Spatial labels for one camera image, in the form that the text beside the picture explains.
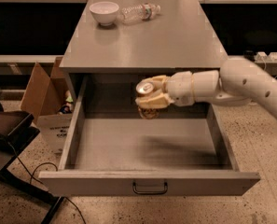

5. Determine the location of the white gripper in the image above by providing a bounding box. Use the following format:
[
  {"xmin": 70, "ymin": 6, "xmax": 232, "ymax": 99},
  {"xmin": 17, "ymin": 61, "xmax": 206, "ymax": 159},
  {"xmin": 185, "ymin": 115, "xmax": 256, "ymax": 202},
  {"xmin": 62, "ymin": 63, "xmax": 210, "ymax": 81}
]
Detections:
[{"xmin": 135, "ymin": 71, "xmax": 195, "ymax": 109}]

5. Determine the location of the orange soda can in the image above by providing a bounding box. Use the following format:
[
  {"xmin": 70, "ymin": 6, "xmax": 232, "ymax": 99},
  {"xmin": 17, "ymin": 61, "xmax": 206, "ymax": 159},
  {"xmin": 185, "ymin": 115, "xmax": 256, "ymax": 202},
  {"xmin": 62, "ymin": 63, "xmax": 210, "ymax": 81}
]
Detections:
[{"xmin": 135, "ymin": 81, "xmax": 159, "ymax": 119}]

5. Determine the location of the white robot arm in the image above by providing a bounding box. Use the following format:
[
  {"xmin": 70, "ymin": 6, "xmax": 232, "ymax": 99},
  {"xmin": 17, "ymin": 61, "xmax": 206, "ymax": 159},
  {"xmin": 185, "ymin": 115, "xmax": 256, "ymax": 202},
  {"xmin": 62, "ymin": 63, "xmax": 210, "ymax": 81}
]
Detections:
[{"xmin": 135, "ymin": 59, "xmax": 277, "ymax": 119}]

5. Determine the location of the grey cabinet counter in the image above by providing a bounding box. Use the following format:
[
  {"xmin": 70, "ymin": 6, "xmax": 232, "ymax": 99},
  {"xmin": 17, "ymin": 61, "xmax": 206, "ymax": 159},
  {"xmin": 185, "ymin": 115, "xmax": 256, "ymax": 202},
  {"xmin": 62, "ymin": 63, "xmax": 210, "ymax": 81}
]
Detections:
[{"xmin": 60, "ymin": 0, "xmax": 228, "ymax": 97}]

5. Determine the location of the open grey top drawer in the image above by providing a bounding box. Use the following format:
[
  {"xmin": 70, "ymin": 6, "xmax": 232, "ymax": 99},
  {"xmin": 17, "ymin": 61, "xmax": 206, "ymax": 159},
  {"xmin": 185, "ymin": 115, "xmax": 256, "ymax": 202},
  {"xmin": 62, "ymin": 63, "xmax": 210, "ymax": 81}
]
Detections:
[{"xmin": 39, "ymin": 77, "xmax": 260, "ymax": 196}]

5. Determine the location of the clear plastic water bottle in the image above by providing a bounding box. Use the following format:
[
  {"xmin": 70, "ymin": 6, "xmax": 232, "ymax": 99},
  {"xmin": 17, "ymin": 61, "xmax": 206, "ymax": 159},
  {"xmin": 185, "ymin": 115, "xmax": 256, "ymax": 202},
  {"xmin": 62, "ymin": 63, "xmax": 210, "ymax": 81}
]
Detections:
[{"xmin": 119, "ymin": 3, "xmax": 160, "ymax": 24}]

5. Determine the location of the white ceramic bowl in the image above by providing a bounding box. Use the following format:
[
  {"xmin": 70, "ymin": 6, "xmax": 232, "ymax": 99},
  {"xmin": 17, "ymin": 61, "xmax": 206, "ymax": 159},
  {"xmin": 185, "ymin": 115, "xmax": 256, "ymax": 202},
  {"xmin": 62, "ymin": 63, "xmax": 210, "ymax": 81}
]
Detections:
[{"xmin": 90, "ymin": 2, "xmax": 119, "ymax": 26}]

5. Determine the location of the brown cardboard box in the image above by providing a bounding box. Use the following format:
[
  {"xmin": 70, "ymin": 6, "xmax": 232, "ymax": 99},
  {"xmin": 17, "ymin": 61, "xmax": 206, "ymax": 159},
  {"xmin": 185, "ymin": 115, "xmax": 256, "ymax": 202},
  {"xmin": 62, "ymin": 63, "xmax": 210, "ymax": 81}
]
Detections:
[{"xmin": 21, "ymin": 57, "xmax": 72, "ymax": 153}]

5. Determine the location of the dark tray on table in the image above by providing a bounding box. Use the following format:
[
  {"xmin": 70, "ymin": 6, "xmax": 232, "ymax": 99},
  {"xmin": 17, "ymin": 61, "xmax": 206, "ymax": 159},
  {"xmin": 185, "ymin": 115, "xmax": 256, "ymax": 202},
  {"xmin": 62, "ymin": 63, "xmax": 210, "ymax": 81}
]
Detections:
[{"xmin": 0, "ymin": 103, "xmax": 34, "ymax": 153}]

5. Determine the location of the dark side table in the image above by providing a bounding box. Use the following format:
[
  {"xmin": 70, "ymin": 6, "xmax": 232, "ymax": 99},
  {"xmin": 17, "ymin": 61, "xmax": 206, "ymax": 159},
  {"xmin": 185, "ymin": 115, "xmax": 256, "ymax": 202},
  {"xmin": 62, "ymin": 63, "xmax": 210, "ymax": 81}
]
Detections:
[{"xmin": 0, "ymin": 127, "xmax": 63, "ymax": 224}]

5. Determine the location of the black drawer handle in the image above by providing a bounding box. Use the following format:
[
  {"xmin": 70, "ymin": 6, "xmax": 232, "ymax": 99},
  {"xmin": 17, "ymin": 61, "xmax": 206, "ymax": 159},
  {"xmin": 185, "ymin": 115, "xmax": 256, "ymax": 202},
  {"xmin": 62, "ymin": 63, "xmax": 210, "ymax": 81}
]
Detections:
[{"xmin": 132, "ymin": 182, "xmax": 168, "ymax": 195}]

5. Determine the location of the black cable on floor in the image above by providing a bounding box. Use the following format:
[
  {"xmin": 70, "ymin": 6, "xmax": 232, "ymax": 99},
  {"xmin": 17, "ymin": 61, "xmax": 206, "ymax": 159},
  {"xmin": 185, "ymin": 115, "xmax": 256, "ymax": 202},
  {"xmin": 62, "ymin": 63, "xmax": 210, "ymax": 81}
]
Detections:
[{"xmin": 7, "ymin": 142, "xmax": 88, "ymax": 224}]

